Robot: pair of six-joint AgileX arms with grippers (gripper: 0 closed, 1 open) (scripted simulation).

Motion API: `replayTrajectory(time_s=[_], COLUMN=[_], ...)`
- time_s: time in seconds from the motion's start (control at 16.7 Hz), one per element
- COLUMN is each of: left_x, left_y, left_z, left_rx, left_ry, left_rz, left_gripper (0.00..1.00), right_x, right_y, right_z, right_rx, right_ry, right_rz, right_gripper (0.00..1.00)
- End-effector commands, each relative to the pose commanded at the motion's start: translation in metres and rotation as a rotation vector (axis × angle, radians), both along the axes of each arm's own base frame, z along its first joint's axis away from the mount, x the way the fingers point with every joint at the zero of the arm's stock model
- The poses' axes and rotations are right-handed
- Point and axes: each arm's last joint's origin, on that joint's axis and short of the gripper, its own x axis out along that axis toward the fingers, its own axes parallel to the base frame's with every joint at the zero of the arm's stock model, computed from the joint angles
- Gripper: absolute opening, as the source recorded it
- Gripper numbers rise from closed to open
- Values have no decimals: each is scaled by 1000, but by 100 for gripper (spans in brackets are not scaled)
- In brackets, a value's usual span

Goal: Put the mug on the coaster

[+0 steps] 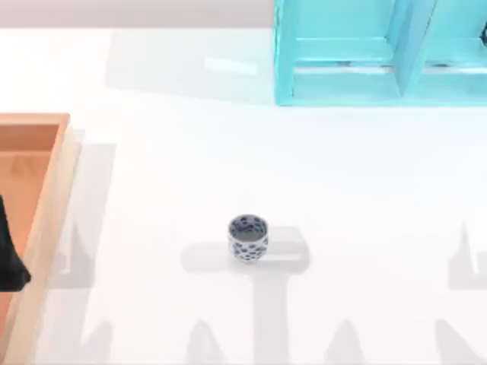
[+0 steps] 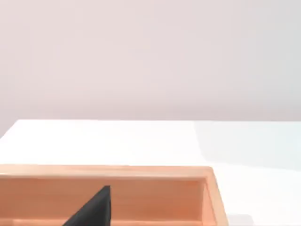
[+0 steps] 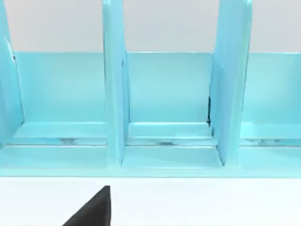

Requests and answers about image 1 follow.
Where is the blue and white cup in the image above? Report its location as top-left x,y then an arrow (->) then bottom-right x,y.
228,214 -> 269,264

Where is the light blue rack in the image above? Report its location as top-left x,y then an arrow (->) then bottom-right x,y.
272,0 -> 487,108

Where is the shallow salmon-coloured box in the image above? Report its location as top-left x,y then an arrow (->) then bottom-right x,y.
0,113 -> 83,365

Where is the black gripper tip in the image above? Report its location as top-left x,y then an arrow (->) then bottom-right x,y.
0,195 -> 32,293

